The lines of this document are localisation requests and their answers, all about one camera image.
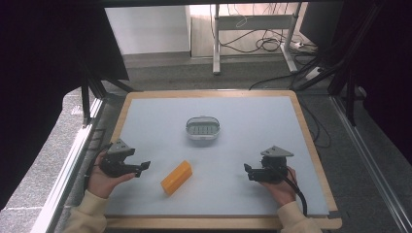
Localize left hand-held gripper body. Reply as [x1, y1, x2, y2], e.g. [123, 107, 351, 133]
[98, 138, 143, 179]

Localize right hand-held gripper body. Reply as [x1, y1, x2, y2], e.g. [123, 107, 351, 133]
[247, 145, 294, 185]

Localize orange rectangular block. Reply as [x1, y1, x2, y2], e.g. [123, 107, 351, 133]
[160, 159, 193, 196]

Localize person's left hand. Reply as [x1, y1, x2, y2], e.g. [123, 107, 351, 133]
[86, 151, 137, 200]

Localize person's right hand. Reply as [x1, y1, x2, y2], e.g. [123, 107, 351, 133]
[259, 166, 298, 209]

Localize black metal stand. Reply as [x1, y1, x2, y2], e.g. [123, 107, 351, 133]
[291, 0, 387, 127]
[77, 57, 137, 129]

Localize white power strip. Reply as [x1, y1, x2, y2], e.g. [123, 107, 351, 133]
[304, 66, 325, 82]

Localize black curtain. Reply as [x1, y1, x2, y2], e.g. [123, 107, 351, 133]
[329, 0, 412, 166]
[0, 0, 130, 212]

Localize white cabinet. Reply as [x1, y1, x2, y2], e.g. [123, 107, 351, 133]
[104, 5, 192, 56]

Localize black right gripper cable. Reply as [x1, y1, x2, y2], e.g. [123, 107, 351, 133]
[275, 164, 308, 217]

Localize black floor cables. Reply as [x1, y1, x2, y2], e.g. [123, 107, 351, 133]
[210, 3, 334, 150]

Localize white desk frame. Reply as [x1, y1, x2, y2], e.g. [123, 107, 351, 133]
[212, 3, 304, 76]

